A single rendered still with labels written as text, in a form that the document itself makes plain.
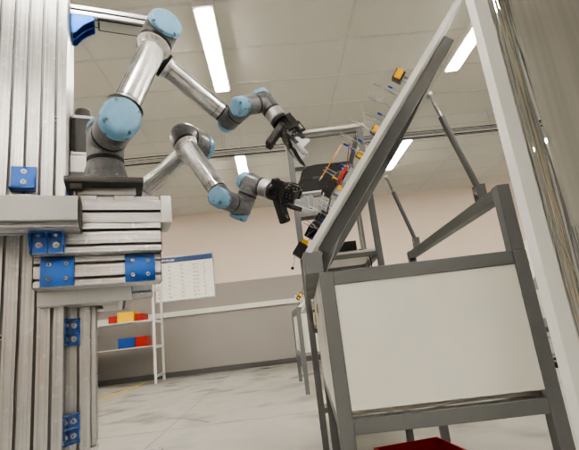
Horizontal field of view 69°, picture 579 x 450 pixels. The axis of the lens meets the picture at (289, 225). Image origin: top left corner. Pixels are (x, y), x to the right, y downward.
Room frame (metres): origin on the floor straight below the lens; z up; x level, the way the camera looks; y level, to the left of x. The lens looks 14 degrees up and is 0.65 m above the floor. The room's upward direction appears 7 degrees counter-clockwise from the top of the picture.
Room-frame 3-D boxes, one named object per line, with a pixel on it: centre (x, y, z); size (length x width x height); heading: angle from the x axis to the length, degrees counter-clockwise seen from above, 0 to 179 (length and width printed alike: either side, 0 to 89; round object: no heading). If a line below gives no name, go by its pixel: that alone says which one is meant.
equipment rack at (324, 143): (2.74, -0.29, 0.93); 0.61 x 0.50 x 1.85; 179
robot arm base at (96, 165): (1.29, 0.58, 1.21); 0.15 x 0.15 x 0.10
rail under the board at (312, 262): (1.82, -0.07, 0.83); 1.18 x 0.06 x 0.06; 179
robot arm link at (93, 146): (1.29, 0.57, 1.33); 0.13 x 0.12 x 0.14; 38
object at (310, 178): (2.65, -0.23, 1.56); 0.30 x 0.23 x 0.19; 91
